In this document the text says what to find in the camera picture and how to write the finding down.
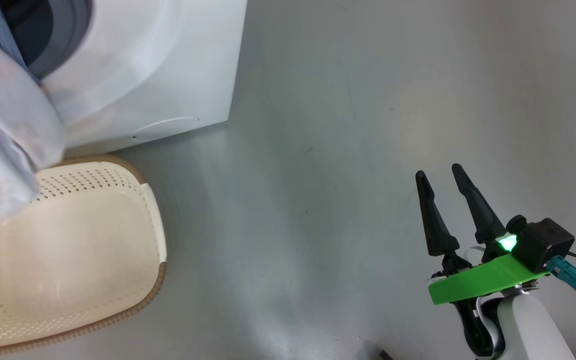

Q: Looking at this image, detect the round white filter cover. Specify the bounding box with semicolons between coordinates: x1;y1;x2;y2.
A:
132;116;201;142

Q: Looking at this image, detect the cream perforated laundry basket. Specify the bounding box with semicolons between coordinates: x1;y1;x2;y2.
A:
0;155;168;356

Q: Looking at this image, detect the blue and white garment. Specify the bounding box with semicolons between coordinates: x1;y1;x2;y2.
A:
0;0;66;223

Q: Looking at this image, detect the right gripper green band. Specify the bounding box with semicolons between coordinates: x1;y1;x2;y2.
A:
415;163;551;360

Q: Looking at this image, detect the teal cable connector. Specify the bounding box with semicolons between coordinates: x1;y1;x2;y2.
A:
548;255;576;302

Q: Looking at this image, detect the white front-load washing machine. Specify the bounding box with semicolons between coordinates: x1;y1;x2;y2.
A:
0;0;249;156

